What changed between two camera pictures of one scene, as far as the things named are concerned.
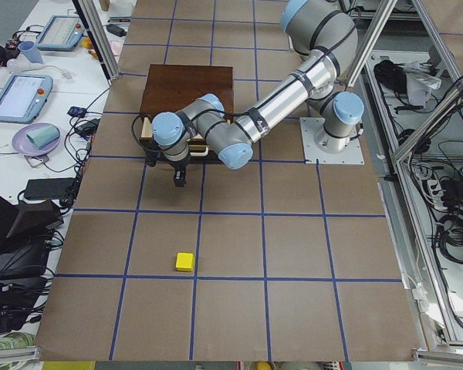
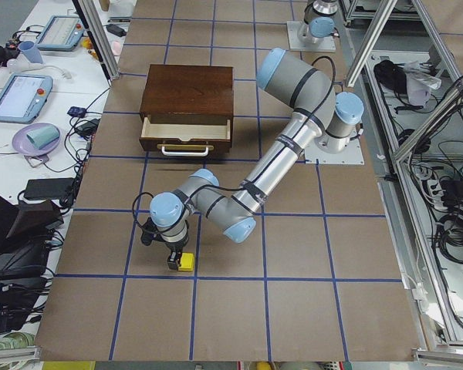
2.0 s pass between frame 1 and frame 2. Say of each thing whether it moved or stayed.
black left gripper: moved
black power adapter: stayed
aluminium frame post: stayed
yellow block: stayed
